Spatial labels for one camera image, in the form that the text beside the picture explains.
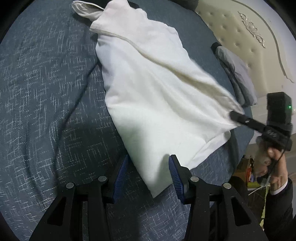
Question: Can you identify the person's right hand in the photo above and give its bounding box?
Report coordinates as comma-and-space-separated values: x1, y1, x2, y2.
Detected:
266, 147, 289, 192

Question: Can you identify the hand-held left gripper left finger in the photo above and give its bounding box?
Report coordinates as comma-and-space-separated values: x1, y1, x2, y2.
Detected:
29, 154, 129, 241

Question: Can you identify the bed with blue cover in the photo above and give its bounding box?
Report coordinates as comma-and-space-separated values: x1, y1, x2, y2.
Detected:
0, 0, 252, 241

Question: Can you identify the person's right forearm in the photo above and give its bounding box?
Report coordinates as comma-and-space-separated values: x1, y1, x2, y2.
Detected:
264, 177, 296, 241

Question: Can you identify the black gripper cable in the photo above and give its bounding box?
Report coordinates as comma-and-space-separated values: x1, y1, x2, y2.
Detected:
267, 148, 286, 183

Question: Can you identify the folded dark grey garment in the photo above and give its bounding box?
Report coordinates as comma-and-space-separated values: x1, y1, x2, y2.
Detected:
215, 46, 247, 105

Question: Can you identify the folded light grey garment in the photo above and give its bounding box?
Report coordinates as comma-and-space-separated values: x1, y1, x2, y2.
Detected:
220, 46, 258, 106

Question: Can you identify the white polo shirt black trim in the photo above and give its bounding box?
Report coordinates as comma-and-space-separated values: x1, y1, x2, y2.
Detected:
72, 0, 245, 198

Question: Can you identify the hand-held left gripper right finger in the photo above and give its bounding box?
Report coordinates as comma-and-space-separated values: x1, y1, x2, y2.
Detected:
168, 154, 269, 241

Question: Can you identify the cream tufted headboard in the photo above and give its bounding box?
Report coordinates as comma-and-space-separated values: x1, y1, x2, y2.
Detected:
195, 0, 296, 98

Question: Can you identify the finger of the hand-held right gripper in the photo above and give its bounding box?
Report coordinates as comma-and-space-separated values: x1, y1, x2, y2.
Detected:
230, 111, 266, 133

